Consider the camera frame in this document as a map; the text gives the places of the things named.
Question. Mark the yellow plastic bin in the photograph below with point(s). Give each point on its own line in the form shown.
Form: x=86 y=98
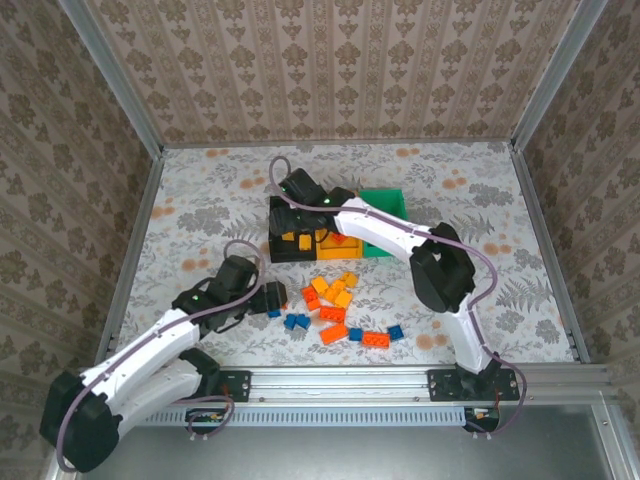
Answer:
x=345 y=250

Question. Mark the black plastic bin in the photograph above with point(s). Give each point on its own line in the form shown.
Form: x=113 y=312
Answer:
x=292 y=255

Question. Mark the aluminium table end rail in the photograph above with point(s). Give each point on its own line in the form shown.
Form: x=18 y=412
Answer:
x=340 y=143

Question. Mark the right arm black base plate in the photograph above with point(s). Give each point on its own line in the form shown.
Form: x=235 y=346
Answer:
x=440 y=385

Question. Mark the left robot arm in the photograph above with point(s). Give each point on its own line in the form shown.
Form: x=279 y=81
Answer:
x=140 y=350

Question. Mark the aluminium table side rail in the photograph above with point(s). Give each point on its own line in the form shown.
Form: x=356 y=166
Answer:
x=141 y=220
x=538 y=220

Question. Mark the aluminium mounting rail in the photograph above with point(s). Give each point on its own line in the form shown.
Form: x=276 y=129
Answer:
x=340 y=382

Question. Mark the aluminium frame post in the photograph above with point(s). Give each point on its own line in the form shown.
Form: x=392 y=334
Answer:
x=110 y=75
x=560 y=75

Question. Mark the floral table cover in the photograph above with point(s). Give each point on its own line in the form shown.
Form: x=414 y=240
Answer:
x=350 y=165

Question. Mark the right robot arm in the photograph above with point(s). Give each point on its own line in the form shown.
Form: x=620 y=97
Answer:
x=380 y=225

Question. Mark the grey metal panel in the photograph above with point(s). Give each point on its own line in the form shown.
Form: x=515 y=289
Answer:
x=350 y=455

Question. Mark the long orange lego brick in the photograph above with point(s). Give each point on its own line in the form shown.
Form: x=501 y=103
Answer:
x=340 y=237

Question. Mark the green plastic bin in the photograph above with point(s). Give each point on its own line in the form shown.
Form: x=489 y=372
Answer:
x=385 y=200

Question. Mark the yellow lego brick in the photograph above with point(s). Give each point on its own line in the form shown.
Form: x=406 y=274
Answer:
x=334 y=290
x=320 y=285
x=343 y=299
x=349 y=279
x=304 y=242
x=287 y=235

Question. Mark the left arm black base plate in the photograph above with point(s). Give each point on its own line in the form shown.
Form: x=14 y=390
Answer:
x=240 y=385

